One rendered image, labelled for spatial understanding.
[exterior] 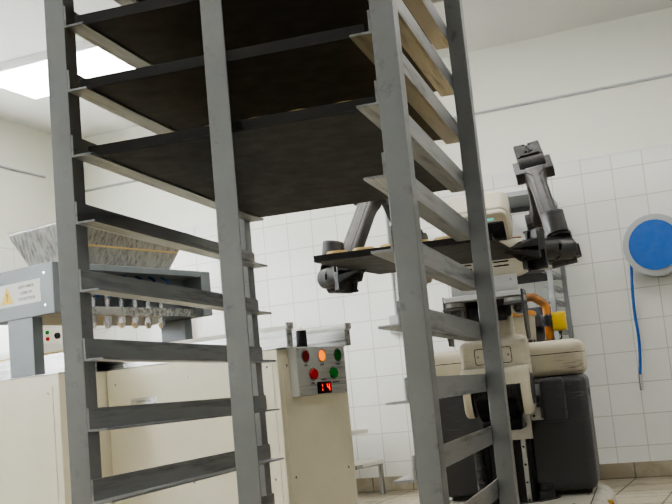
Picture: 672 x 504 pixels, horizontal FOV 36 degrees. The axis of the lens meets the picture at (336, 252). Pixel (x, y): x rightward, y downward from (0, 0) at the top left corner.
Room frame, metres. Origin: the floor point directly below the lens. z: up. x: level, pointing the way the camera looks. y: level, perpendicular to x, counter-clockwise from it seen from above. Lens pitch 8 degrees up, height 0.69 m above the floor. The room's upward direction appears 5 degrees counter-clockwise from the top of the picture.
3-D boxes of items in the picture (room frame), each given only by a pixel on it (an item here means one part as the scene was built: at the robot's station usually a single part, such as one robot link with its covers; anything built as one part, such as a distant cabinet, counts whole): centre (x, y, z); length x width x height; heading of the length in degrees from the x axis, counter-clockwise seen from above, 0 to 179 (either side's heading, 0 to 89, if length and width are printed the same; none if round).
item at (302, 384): (3.00, 0.08, 0.77); 0.24 x 0.04 x 0.14; 146
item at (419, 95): (1.52, -0.14, 1.14); 0.64 x 0.03 x 0.03; 164
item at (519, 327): (3.74, -0.58, 0.87); 0.23 x 0.15 x 0.11; 74
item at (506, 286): (3.35, -0.47, 0.93); 0.28 x 0.16 x 0.22; 74
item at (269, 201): (1.57, 0.04, 1.05); 0.60 x 0.40 x 0.01; 164
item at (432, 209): (1.52, -0.14, 0.96); 0.64 x 0.03 x 0.03; 164
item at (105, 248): (3.49, 0.80, 1.25); 0.56 x 0.29 x 0.14; 146
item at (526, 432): (3.46, -0.57, 0.61); 0.28 x 0.27 x 0.25; 74
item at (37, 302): (3.49, 0.80, 1.01); 0.72 x 0.33 x 0.34; 146
